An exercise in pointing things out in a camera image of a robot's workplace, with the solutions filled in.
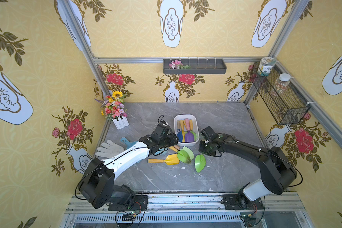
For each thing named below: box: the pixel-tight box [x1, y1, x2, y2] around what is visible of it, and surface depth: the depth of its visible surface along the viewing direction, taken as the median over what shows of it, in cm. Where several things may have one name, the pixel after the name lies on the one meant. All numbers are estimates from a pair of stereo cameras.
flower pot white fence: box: [94, 90, 129, 130], surface depth 100 cm
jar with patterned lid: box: [257, 56, 277, 77], surface depth 87 cm
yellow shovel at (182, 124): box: [179, 119, 186, 143], surface depth 100 cm
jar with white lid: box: [272, 73, 292, 96], surface depth 74 cm
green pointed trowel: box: [194, 153, 206, 173], surface depth 85 cm
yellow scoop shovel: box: [147, 153, 181, 166], surface depth 90 cm
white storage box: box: [173, 114, 200, 147], surface depth 102 cm
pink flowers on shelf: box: [168, 59, 191, 70], surface depth 89 cm
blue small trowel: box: [176, 120, 183, 143], surface depth 102 cm
